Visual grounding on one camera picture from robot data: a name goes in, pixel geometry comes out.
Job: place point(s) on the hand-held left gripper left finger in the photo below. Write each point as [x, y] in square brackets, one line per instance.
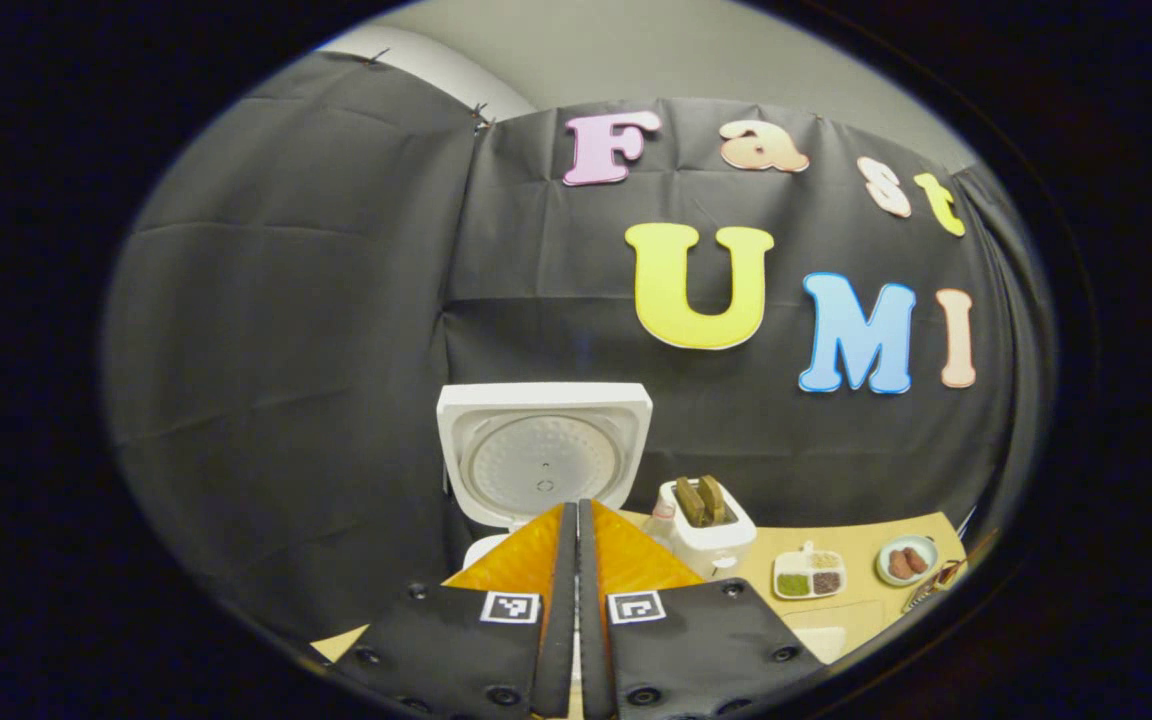
[561, 620]

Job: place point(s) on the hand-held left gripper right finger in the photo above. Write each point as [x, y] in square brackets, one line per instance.
[591, 640]

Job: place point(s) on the white rice cooker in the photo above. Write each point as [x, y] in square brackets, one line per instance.
[546, 465]

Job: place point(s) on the clear plastic water bottle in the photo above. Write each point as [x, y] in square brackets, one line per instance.
[661, 515]

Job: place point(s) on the white toaster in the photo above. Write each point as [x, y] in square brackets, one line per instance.
[711, 545]

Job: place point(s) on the brown bread slice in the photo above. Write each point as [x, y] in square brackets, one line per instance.
[714, 497]
[688, 500]

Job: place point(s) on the pile of green beans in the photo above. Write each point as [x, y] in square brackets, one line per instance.
[793, 584]

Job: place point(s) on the white divided dish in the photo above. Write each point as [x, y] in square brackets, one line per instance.
[793, 560]

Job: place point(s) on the pile of red beans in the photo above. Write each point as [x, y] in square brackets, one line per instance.
[826, 582]

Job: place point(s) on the pile of soybeans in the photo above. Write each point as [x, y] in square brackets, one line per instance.
[825, 560]

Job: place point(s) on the red sausage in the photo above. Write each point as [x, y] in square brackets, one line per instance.
[898, 565]
[916, 559]

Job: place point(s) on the pale green plate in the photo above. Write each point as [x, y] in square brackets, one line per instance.
[929, 550]

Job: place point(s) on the black clip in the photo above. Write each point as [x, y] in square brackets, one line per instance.
[376, 55]
[479, 115]

